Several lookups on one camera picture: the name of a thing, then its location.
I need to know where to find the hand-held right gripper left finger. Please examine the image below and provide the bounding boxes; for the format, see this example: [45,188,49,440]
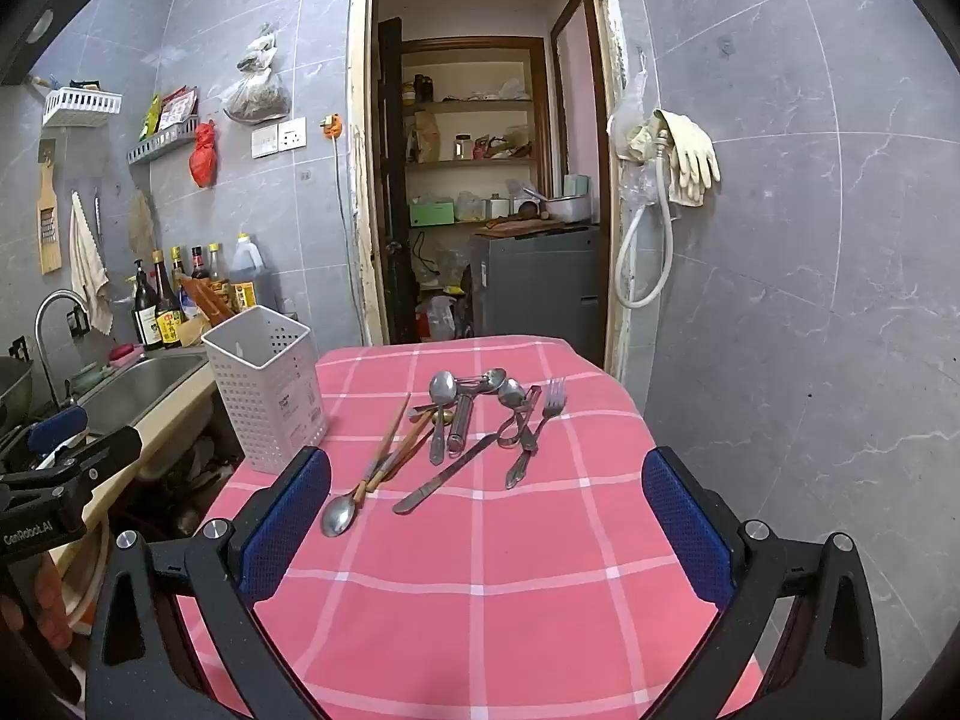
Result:
[85,446,335,720]

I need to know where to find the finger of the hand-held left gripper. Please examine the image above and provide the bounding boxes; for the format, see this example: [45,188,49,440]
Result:
[30,426,143,487]
[0,405,89,470]

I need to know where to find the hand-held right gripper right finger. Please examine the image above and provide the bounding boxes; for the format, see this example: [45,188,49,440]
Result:
[641,446,886,720]

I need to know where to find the wooden handle steel spoon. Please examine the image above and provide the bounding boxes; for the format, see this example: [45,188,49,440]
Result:
[321,394,412,539]

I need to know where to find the wooden handle utensil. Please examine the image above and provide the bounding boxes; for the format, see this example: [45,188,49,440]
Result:
[364,420,436,496]

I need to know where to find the white perforated utensil basket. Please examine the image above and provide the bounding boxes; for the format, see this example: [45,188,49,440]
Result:
[201,305,329,475]

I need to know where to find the steel table knife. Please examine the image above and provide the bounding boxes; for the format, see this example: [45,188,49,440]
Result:
[392,433,497,516]

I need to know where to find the steel fork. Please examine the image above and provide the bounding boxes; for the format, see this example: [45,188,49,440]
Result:
[504,377,568,491]

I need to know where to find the steel ice cream scoop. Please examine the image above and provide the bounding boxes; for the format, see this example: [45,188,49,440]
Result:
[448,371,488,460]

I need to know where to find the large steel spoon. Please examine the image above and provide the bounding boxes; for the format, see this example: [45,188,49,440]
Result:
[427,371,460,466]

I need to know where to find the small steel spoon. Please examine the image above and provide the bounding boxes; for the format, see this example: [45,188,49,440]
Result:
[457,367,509,396]

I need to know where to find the person's left hand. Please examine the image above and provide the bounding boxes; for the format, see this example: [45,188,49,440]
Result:
[0,555,76,653]

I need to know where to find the chrome faucet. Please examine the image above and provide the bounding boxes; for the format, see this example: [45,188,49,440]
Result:
[34,289,91,406]

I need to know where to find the shelf of bottles and packets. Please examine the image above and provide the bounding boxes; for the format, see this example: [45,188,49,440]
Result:
[45,360,226,571]

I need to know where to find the stainless steel sink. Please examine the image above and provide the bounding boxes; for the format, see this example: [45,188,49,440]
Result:
[75,352,211,440]

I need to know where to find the dark pump sauce bottle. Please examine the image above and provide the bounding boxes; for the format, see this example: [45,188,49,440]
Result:
[131,259,162,350]

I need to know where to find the white hanging towel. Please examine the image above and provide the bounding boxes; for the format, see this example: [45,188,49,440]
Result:
[69,191,112,337]

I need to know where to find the wooden grater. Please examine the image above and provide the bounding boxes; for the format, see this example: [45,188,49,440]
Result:
[36,139,64,275]

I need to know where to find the pink checkered tablecloth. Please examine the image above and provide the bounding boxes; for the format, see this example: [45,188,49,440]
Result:
[176,334,766,720]

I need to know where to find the orange snack packet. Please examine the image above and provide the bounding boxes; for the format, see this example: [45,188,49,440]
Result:
[176,272,235,320]

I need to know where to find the yellow cap sauce bottle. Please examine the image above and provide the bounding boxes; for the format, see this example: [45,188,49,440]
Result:
[206,242,232,301]

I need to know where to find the large cooking oil bottle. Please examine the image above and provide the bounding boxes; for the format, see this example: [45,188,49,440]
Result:
[227,232,269,312]

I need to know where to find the red white plastic bag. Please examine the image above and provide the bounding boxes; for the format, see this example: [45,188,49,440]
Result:
[415,296,458,342]

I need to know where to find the grey cabinet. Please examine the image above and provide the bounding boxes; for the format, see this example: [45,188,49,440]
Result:
[471,225,602,368]

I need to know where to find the red snack packet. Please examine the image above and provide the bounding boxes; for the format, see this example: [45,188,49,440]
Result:
[157,86,200,128]

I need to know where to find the black range hood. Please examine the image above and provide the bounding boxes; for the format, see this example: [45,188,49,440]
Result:
[0,0,125,87]

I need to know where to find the cream rubber gloves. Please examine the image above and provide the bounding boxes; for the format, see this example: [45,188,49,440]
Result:
[652,109,721,207]

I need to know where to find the hanging clear plastic bag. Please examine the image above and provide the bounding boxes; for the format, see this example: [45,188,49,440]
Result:
[223,22,292,125]

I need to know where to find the brown wooden door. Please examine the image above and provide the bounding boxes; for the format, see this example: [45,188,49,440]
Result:
[377,15,410,346]

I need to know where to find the wooden storage shelf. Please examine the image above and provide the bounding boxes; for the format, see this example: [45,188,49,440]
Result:
[397,36,552,230]

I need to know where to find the white hose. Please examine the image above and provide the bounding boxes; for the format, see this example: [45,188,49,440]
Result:
[613,124,676,310]

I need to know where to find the grey wall shelf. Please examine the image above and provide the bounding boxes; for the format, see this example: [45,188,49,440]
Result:
[126,118,200,166]

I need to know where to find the white wall basket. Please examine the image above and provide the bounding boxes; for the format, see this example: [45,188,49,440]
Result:
[41,86,123,128]

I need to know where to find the cream door frame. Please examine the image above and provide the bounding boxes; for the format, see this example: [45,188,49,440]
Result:
[349,0,627,383]

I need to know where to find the clear wall plastic bag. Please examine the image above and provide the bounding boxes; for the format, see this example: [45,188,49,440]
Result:
[606,49,661,200]

